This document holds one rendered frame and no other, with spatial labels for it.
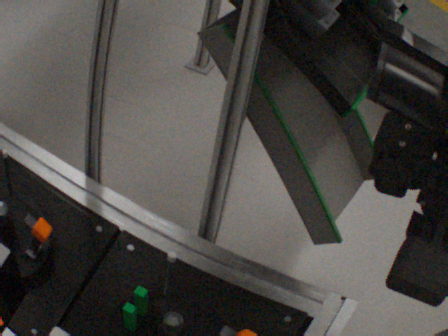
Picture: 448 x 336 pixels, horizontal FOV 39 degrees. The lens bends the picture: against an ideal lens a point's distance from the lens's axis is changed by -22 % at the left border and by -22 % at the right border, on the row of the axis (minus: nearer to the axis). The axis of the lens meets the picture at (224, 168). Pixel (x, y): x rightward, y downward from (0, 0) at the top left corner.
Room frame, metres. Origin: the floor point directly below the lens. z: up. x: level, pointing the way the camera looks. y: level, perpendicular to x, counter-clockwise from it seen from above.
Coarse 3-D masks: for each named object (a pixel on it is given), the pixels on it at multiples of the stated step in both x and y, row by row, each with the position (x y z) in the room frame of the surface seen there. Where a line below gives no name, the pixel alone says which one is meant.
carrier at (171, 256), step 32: (128, 256) 0.46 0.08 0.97; (160, 256) 0.47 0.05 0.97; (96, 288) 0.40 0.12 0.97; (128, 288) 0.41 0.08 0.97; (160, 288) 0.43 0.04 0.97; (192, 288) 0.44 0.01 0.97; (224, 288) 0.45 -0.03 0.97; (96, 320) 0.35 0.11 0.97; (128, 320) 0.34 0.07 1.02; (160, 320) 0.35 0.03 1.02; (192, 320) 0.38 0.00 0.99; (224, 320) 0.39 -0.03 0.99; (256, 320) 0.41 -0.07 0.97; (288, 320) 0.41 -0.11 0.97
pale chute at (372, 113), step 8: (360, 104) 0.73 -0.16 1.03; (368, 104) 0.74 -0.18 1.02; (376, 104) 0.76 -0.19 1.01; (360, 112) 0.72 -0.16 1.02; (368, 112) 0.73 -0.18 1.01; (376, 112) 0.75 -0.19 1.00; (384, 112) 0.76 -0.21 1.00; (368, 120) 0.72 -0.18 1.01; (376, 120) 0.74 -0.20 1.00; (368, 128) 0.71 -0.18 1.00; (376, 128) 0.73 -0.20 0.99
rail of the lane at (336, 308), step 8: (328, 296) 0.46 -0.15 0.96; (336, 296) 0.46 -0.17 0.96; (344, 296) 0.46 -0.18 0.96; (328, 304) 0.45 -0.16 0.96; (336, 304) 0.45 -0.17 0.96; (344, 304) 0.45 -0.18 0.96; (352, 304) 0.45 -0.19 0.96; (320, 312) 0.43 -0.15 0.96; (328, 312) 0.44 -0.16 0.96; (336, 312) 0.44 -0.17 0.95; (344, 312) 0.44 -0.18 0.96; (320, 320) 0.42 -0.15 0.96; (328, 320) 0.43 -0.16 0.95; (336, 320) 0.42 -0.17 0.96; (344, 320) 0.42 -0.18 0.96; (312, 328) 0.41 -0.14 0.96; (320, 328) 0.41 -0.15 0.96; (328, 328) 0.41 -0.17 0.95; (336, 328) 0.41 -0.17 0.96
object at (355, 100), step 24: (240, 0) 0.58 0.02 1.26; (264, 24) 0.57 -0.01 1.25; (288, 24) 0.60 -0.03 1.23; (336, 24) 0.64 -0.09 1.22; (360, 24) 0.65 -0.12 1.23; (288, 48) 0.55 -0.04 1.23; (312, 48) 0.58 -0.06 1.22; (336, 48) 0.61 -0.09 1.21; (360, 48) 0.63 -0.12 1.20; (312, 72) 0.54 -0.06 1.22; (336, 72) 0.57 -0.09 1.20; (360, 72) 0.59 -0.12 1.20; (336, 96) 0.53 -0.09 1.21; (360, 96) 0.54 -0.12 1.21
